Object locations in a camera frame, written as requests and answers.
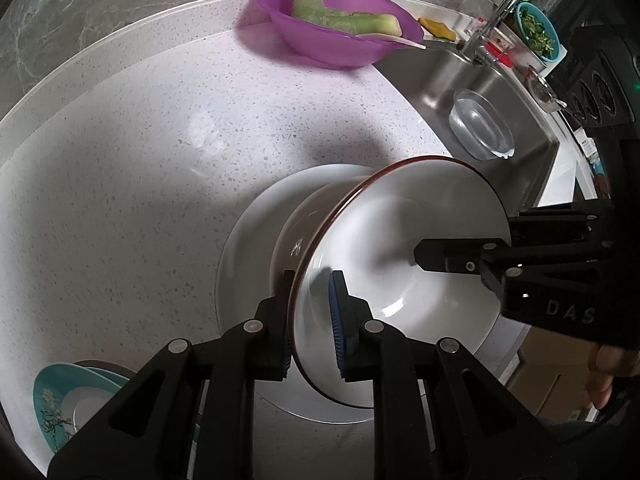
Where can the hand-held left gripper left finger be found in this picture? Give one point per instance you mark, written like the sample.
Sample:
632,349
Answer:
275,330

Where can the stainless steel sink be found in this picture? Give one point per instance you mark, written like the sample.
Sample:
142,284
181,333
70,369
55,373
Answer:
425,85

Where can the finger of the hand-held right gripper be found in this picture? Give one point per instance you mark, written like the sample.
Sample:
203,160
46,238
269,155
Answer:
560,230
550,280

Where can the red kitchen tool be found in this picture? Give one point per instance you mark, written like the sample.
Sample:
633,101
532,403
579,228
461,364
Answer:
500,52

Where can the metal strainer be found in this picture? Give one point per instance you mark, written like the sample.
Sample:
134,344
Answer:
542,90

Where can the person's right hand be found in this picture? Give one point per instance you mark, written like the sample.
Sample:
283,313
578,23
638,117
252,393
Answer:
605,370

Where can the large white bowl brown rim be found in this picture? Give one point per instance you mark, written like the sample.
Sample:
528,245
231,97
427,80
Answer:
400,220

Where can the clear glass bowl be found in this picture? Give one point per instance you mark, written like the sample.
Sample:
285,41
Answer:
480,125

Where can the white spoon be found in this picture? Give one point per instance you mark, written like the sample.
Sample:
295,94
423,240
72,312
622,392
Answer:
400,40

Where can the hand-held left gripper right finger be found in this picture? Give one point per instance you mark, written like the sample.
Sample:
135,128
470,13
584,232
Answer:
337,320

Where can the chrome faucet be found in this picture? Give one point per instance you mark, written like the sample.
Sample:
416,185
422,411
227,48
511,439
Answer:
492,22

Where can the teal colander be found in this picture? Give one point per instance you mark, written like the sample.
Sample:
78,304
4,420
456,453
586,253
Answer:
522,10

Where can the peeled green vegetable stem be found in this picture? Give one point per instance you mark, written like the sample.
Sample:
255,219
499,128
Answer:
310,5

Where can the large white plate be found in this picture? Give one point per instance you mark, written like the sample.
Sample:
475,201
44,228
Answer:
250,260

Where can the yellow sponge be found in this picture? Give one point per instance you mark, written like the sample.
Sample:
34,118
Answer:
437,27

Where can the chopped green vegetables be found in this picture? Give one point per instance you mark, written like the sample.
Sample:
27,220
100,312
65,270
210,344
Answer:
537,30

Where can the teal floral plate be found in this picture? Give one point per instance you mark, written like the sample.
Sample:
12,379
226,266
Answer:
47,405

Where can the purple plastic basin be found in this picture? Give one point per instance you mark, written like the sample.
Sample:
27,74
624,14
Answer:
320,45

